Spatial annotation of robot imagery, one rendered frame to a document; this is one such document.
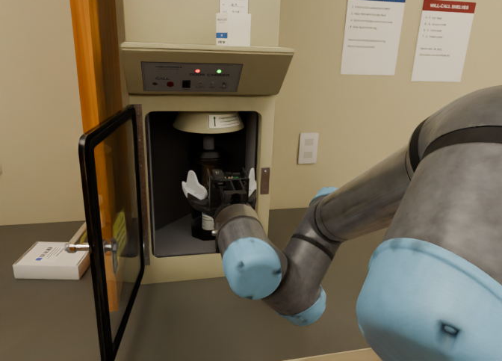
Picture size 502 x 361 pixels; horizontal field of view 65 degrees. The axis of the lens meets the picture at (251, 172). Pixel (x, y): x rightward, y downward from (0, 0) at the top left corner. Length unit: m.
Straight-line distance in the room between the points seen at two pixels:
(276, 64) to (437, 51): 0.92
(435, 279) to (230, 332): 0.70
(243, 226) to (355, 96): 0.98
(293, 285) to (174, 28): 0.56
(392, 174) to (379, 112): 1.11
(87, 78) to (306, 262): 0.50
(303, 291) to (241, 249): 0.13
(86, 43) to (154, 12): 0.16
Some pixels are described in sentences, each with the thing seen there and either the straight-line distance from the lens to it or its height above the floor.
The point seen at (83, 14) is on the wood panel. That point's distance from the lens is 0.79.
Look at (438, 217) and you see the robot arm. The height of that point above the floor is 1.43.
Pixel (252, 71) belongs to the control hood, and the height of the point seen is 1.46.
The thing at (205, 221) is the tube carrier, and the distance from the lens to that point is 1.04.
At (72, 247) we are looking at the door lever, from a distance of 0.69.
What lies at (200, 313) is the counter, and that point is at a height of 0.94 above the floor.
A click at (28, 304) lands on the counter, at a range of 1.06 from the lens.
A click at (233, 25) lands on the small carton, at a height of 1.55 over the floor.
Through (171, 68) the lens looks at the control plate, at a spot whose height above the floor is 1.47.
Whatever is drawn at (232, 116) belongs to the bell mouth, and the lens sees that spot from 0.94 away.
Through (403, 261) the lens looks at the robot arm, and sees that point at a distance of 0.24.
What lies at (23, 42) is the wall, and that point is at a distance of 1.35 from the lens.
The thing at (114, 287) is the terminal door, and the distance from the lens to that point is 0.76.
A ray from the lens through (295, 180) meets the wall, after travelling 1.46.
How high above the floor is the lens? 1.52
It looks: 19 degrees down
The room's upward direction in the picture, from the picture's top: 2 degrees clockwise
